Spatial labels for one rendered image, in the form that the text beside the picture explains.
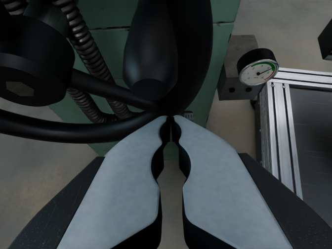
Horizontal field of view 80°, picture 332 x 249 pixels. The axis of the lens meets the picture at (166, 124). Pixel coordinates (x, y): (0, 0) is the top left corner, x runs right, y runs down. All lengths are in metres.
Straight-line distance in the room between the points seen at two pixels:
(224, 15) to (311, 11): 1.58
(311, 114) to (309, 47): 0.71
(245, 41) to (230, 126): 0.64
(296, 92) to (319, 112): 0.12
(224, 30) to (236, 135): 0.74
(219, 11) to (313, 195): 0.68
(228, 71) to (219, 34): 0.08
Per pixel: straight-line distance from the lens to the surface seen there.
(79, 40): 0.24
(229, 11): 0.36
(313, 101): 1.03
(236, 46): 0.48
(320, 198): 0.86
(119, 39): 0.39
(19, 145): 1.28
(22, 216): 1.14
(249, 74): 0.38
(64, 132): 0.29
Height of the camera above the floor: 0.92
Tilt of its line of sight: 62 degrees down
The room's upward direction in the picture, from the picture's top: 6 degrees counter-clockwise
